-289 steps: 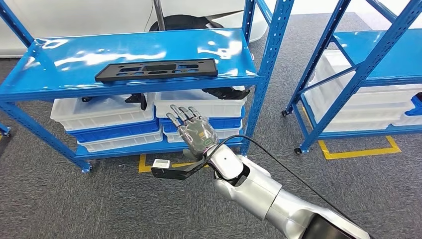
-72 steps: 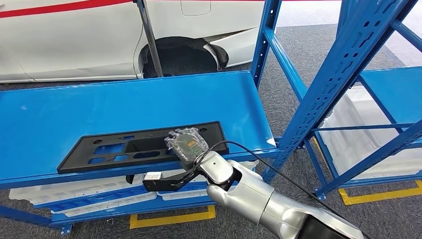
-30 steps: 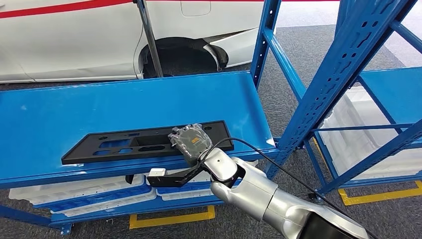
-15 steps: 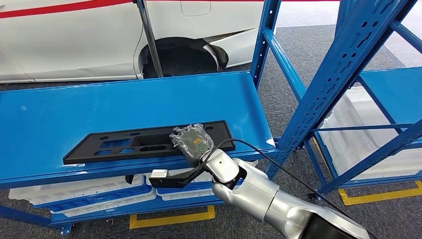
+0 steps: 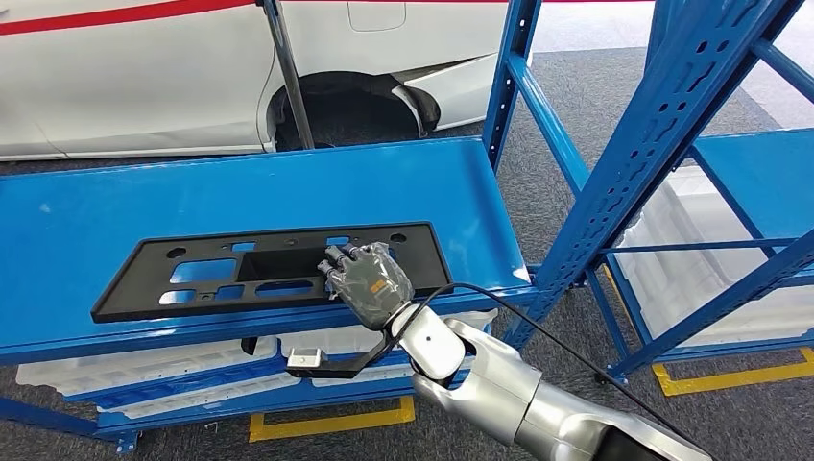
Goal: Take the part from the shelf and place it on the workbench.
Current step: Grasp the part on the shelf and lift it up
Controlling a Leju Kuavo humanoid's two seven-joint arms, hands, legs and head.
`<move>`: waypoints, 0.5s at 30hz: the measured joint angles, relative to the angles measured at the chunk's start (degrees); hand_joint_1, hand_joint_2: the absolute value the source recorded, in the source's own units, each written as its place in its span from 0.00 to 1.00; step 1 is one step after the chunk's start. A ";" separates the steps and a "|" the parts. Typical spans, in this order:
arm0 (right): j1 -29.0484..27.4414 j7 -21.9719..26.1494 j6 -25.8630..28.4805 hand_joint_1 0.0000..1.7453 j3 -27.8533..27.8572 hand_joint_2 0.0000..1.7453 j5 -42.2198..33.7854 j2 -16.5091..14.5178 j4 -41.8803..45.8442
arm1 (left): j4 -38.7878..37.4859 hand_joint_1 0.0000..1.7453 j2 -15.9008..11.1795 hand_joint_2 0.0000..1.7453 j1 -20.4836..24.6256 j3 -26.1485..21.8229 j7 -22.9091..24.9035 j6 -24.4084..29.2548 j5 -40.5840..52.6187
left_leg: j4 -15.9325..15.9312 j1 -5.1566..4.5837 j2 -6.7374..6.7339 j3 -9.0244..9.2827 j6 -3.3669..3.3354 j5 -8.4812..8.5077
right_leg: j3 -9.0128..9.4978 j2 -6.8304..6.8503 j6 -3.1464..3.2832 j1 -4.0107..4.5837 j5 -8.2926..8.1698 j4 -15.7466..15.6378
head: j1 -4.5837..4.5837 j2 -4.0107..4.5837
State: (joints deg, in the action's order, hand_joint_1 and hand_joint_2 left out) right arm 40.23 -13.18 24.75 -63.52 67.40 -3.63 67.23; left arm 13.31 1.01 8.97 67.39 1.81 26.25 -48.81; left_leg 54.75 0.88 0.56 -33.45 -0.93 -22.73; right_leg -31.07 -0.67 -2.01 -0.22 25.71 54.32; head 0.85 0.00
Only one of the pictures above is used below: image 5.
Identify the white car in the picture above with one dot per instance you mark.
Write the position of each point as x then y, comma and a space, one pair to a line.
127, 83

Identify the blue metal shelf rack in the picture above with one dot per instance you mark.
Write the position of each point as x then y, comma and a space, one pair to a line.
191, 191
763, 184

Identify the grey metal pole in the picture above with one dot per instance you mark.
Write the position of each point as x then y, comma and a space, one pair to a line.
289, 76

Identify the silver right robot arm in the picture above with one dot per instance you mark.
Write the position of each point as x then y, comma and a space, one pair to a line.
502, 388

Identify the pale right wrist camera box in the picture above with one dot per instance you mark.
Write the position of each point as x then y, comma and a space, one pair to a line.
304, 358

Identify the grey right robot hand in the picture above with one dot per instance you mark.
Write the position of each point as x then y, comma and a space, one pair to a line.
375, 286

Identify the black plastic panel part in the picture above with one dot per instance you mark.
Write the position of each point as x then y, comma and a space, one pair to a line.
127, 299

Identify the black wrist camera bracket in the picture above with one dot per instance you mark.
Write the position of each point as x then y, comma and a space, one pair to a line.
343, 371

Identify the black plastic bracket part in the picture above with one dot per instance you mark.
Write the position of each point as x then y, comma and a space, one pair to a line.
249, 345

